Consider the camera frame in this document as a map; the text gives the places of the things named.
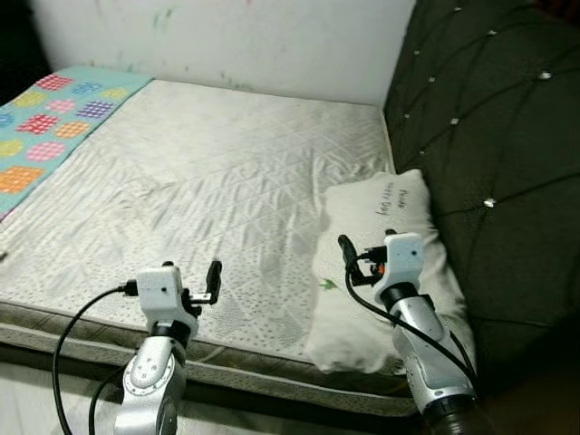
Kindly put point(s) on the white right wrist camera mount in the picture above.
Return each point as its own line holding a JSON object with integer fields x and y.
{"x": 403, "y": 258}

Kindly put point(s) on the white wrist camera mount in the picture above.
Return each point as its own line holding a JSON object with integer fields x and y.
{"x": 161, "y": 292}
{"x": 403, "y": 258}

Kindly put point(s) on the teal blanket with colourful shapes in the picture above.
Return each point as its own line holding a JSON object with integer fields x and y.
{"x": 54, "y": 127}

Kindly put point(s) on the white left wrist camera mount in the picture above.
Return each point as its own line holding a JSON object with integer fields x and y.
{"x": 161, "y": 292}

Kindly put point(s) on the dark tufted headboard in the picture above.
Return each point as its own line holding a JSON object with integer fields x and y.
{"x": 498, "y": 136}

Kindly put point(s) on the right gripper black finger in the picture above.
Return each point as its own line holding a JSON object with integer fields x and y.
{"x": 349, "y": 263}

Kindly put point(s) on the beige pillow with small print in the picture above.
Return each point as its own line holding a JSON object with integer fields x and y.
{"x": 362, "y": 217}

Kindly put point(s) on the beige quilted mattress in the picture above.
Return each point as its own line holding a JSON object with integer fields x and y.
{"x": 208, "y": 172}

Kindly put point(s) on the dark bed frame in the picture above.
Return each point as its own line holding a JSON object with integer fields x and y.
{"x": 272, "y": 399}

